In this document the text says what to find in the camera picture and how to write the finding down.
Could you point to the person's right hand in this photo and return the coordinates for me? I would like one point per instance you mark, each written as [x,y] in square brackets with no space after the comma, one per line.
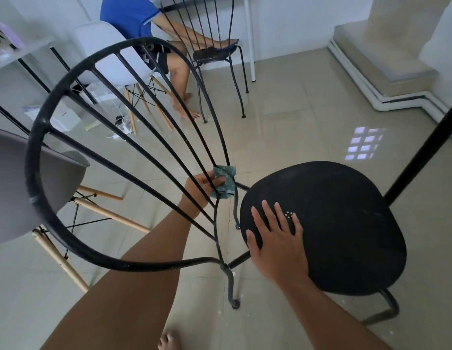
[280,247]

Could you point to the black metal chair round seat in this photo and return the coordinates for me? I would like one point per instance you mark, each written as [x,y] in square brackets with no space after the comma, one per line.
[338,222]

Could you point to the person's left forearm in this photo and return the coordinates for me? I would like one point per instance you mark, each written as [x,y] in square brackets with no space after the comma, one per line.
[138,287]

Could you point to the black metal pole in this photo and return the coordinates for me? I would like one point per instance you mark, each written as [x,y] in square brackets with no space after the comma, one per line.
[422,153]

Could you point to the beige stone pillar base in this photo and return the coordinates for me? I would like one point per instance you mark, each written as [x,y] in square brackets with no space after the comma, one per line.
[389,40]

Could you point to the person's left thumb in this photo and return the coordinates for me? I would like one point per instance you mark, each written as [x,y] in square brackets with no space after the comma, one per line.
[215,182]

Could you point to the white wall conduit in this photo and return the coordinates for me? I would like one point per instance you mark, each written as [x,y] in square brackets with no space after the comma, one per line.
[393,100]

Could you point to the white box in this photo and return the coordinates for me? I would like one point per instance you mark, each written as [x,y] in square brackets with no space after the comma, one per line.
[65,118]

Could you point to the white shelf black frame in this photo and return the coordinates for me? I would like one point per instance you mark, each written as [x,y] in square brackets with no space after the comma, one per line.
[14,54]

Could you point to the green cleaning cloth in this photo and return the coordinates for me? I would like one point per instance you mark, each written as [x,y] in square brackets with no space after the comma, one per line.
[226,182]

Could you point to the white table leg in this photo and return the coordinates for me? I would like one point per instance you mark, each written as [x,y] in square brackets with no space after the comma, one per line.
[249,40]

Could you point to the grey plastic chair wooden legs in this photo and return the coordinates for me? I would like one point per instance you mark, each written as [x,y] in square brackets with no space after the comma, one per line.
[22,185]

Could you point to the person's right little finger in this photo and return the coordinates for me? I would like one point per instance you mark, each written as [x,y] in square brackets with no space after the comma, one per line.
[298,225]

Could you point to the person's right thumb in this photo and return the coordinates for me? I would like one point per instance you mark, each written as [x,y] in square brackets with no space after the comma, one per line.
[253,242]

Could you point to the person's right forearm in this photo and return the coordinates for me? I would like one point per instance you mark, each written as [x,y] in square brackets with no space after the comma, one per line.
[328,320]

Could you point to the person's right middle finger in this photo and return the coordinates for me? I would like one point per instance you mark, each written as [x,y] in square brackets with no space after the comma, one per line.
[271,216]

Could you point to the white plastic chair wooden legs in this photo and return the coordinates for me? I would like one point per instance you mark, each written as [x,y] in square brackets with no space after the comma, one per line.
[102,50]

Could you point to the person's left hand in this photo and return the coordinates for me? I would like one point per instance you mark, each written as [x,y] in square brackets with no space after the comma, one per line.
[196,191]

